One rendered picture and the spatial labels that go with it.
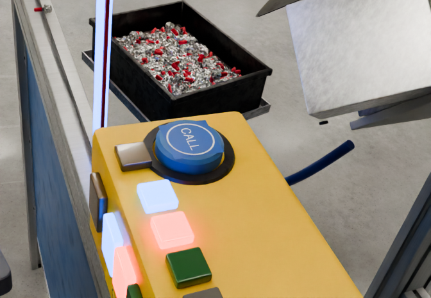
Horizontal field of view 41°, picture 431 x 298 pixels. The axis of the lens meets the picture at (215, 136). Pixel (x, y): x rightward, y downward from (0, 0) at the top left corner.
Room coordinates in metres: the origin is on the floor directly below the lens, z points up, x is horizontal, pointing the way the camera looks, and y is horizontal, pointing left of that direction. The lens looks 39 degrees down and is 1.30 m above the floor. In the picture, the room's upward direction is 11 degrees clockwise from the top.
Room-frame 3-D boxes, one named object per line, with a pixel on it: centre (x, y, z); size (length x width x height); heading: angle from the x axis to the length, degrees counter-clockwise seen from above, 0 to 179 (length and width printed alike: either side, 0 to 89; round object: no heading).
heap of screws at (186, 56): (0.71, 0.08, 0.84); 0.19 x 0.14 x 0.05; 44
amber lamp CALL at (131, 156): (0.24, 0.04, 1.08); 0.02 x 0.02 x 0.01; 29
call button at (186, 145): (0.26, 0.01, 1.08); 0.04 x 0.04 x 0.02
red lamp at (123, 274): (0.18, 0.03, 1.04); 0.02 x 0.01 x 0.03; 29
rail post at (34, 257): (0.94, 0.40, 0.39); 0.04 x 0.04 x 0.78; 29
